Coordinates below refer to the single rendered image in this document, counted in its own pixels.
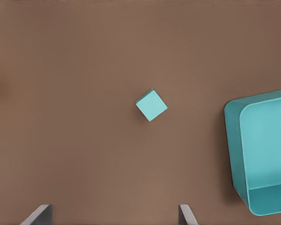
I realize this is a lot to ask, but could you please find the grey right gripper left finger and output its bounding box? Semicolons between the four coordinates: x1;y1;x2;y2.
19;204;53;225

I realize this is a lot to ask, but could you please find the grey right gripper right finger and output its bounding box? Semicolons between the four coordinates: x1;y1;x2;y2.
178;204;199;225

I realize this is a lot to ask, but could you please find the teal rounded bin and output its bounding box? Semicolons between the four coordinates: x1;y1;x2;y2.
223;88;281;217

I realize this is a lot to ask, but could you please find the small light blue cube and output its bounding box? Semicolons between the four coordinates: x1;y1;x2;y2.
135;88;168;122

